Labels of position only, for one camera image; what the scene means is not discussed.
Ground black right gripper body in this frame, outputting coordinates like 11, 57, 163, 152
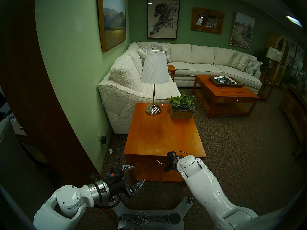
164, 151, 180, 172

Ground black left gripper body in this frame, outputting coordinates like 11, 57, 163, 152
108, 165, 135, 199

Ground wooden drawer with metal handle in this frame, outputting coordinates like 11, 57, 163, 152
131, 156, 168, 166

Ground orange wooden end table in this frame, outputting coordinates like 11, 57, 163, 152
124, 103, 207, 183

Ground succulent plants in box planter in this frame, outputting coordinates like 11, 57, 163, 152
167, 93, 198, 119

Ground orange wooden coffee table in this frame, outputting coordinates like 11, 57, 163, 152
192, 75, 260, 119

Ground small wooden side table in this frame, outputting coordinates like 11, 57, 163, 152
167, 65, 177, 82

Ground dark hardcover book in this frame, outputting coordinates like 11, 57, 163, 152
213, 76, 235, 85

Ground white shade chrome table lamp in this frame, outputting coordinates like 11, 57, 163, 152
141, 50, 170, 116

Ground dark wooden serving tray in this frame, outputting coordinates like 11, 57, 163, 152
208, 75, 244, 88

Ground cream sectional sofa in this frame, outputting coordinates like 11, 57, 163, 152
97, 41, 263, 134

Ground dark wooden end table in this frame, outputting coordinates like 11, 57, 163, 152
258, 72, 278, 103

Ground dark brown wooden door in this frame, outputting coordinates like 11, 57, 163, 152
0, 0, 100, 184

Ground light wooden sideboard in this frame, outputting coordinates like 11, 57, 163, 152
280, 83, 307, 144

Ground tall leafy floor plant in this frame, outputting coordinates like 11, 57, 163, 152
254, 47, 270, 73

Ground black framed horse artwork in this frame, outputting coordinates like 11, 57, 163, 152
147, 0, 181, 40

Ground framed mountain landscape painting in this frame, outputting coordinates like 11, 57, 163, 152
97, 0, 127, 52

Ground lamp with wrapped shade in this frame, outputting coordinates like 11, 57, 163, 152
266, 47, 283, 75

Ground framed tree path painting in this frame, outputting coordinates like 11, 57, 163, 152
229, 12, 256, 49

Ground potted green plant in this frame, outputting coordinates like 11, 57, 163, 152
296, 69, 307, 93

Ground arched light wood cabinet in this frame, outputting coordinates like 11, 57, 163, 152
266, 33, 291, 86

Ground framed palm tree picture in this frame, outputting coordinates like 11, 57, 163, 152
295, 46, 305, 70
288, 39, 297, 67

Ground fluorescent ceiling light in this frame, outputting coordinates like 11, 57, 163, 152
285, 15, 303, 28

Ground black floor cable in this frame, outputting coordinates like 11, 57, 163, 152
111, 147, 121, 162

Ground grey robot base frame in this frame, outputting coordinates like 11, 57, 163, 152
112, 196, 194, 230

